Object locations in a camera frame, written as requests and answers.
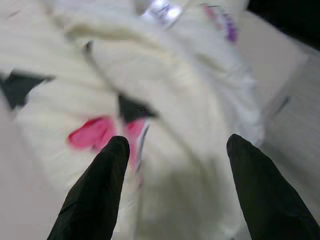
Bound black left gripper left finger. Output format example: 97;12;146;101
46;135;131;240

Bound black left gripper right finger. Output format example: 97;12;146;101
226;133;320;240

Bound cream cartoon print quilt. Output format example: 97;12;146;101
0;0;266;240

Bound cream sheeted mattress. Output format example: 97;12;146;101
0;11;310;240

